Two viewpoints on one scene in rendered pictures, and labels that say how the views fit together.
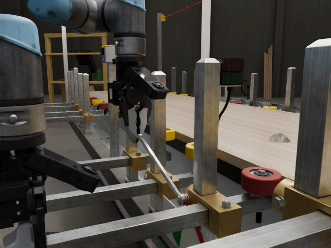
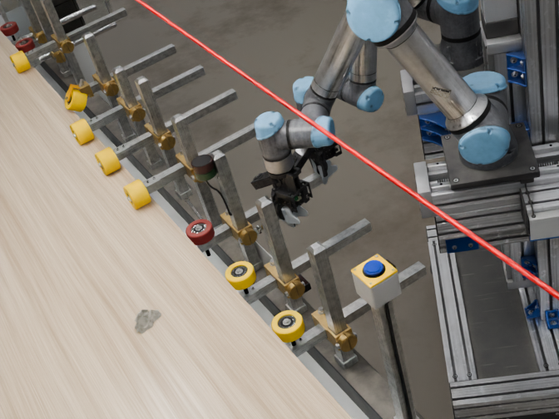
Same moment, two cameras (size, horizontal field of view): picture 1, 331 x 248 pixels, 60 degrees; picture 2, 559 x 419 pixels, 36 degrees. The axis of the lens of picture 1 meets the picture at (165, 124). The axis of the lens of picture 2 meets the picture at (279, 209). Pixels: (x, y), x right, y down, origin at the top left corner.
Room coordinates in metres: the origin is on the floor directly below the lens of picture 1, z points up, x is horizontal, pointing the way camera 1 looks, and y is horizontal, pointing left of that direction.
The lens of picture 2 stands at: (2.54, 0.15, 2.45)
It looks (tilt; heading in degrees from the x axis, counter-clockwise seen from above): 38 degrees down; 183
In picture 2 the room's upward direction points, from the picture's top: 17 degrees counter-clockwise
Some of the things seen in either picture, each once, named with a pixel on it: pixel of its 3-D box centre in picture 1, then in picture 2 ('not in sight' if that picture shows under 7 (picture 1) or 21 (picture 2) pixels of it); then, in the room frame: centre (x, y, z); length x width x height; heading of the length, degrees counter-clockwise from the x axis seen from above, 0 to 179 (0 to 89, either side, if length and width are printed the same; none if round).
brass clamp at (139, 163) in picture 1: (133, 158); (334, 329); (0.99, 0.11, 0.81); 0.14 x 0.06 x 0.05; 24
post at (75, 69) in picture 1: (77, 97); not in sight; (2.38, 0.73, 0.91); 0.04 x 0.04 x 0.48; 24
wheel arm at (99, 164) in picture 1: (111, 163); (358, 309); (0.94, 0.19, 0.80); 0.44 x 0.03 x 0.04; 114
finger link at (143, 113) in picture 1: (135, 123); (292, 219); (0.73, 0.08, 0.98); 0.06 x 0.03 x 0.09; 44
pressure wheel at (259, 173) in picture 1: (259, 196); (203, 240); (0.57, -0.20, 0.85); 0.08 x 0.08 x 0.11
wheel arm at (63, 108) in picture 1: (67, 108); not in sight; (2.31, 0.80, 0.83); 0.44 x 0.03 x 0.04; 114
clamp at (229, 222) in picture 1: (211, 206); (238, 228); (0.54, -0.09, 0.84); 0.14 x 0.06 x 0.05; 24
